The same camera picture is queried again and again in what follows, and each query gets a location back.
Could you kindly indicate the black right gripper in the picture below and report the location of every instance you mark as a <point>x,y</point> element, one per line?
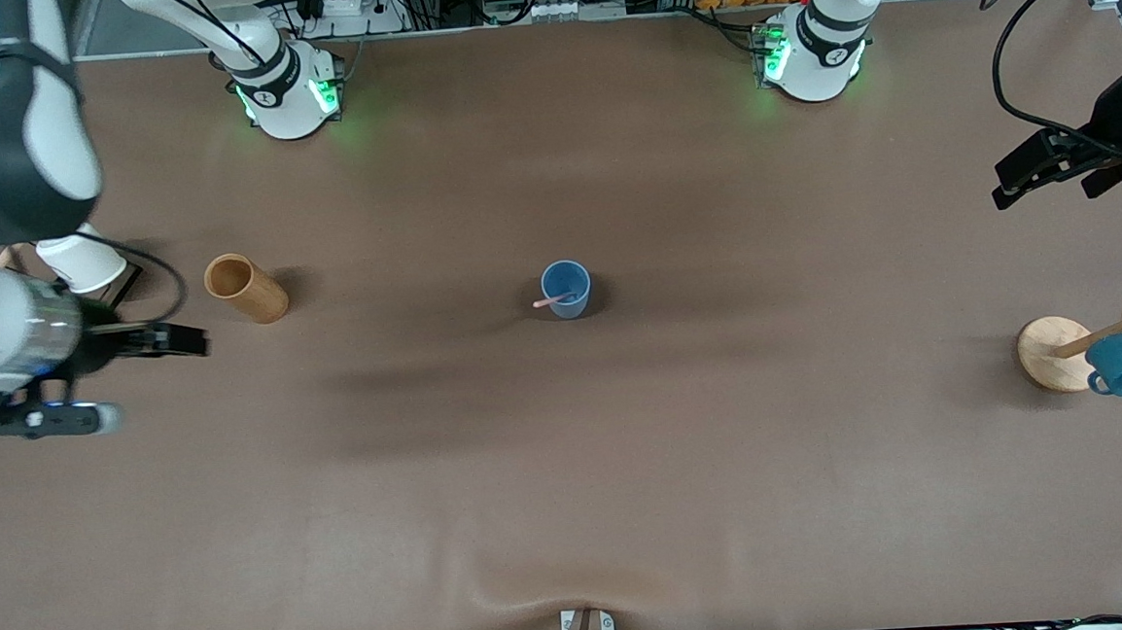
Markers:
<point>98,347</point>

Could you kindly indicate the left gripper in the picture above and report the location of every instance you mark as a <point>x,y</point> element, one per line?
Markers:
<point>1113,122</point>

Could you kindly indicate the pink chopstick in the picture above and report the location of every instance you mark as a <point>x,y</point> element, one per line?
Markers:
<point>550,301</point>

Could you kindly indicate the blue cup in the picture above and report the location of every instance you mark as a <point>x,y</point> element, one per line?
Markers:
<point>567,290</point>

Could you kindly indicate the bamboo chopstick holder cup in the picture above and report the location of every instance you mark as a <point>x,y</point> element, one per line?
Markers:
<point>258,296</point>

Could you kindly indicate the white paper cup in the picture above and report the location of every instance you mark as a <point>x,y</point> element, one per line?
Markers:
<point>85,261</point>

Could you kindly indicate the wooden mug tree stand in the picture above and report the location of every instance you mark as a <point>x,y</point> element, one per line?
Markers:
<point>1050,353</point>

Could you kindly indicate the white power strip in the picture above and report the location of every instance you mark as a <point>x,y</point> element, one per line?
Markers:
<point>347,7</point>

